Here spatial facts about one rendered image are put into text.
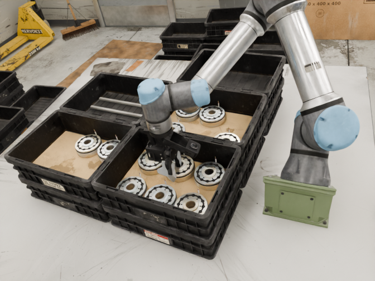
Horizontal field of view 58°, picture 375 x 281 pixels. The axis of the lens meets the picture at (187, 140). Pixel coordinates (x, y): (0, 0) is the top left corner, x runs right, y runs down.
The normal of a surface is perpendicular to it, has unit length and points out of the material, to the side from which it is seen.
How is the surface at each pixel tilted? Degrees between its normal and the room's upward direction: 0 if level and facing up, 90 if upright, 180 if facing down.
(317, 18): 73
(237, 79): 0
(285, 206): 90
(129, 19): 90
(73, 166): 0
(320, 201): 90
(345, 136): 54
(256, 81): 0
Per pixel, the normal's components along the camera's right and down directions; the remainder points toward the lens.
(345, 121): 0.03, 0.10
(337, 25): -0.33, 0.40
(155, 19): -0.30, 0.66
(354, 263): -0.14, -0.74
